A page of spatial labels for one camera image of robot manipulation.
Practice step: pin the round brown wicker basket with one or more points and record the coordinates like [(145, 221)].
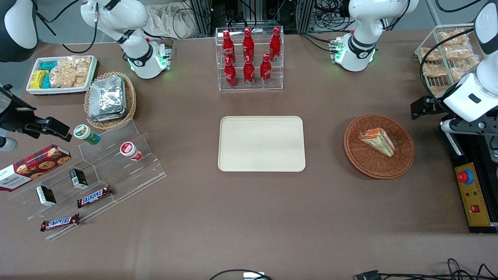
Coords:
[(369, 163)]

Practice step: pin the silver foil pack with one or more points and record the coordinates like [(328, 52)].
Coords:
[(113, 118), (107, 95)]

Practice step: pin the small white device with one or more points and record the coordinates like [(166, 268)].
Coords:
[(253, 276)]

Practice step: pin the Snickers chocolate bar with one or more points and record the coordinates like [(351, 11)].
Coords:
[(59, 222), (94, 196)]

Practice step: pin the aluminium frame post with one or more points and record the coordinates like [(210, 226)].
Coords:
[(305, 15), (200, 15)]

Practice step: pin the beige plastic tray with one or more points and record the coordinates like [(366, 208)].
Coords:
[(260, 144)]

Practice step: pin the clear acrylic bottle rack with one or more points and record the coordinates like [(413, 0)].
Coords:
[(253, 88)]

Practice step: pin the red cola bottle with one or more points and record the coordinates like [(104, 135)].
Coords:
[(275, 43), (230, 74), (265, 70), (228, 46), (249, 72), (248, 43)]

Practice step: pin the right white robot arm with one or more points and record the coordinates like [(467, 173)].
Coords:
[(116, 15)]

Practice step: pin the small black box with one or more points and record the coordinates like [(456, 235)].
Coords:
[(79, 178), (46, 195)]

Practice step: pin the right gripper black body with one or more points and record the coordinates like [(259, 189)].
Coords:
[(14, 118)]

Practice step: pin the oval tan wicker basket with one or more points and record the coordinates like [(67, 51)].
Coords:
[(132, 93)]

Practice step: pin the yellow snack pack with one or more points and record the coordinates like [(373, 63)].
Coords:
[(37, 79)]

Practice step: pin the red snack cup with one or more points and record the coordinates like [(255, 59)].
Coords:
[(128, 149)]

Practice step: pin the red emergency stop button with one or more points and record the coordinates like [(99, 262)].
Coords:
[(465, 177)]

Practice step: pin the clear acrylic step display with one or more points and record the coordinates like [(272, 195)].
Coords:
[(148, 171)]

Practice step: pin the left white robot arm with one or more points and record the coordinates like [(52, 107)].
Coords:
[(362, 15)]

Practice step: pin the green snack cup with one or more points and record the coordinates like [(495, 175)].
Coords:
[(83, 133)]

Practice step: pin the grey metal pole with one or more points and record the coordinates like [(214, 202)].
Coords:
[(433, 13)]

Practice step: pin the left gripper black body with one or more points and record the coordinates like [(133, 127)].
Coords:
[(435, 105)]

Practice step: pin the red tartan cookie box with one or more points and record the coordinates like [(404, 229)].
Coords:
[(35, 167)]

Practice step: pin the triangle sandwich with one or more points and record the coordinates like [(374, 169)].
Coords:
[(379, 142)]

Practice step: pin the teal snack pack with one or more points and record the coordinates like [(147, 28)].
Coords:
[(48, 65), (46, 81)]

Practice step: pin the black control box yellow panel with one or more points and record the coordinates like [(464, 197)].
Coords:
[(472, 206)]

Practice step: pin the white rectangular snack tray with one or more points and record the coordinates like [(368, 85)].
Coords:
[(62, 91)]

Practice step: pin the clear bag of crackers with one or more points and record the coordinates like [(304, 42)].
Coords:
[(70, 72)]

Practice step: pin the bagged bread snack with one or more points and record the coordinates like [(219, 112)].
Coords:
[(453, 37), (431, 54), (459, 52), (433, 70), (463, 70)]

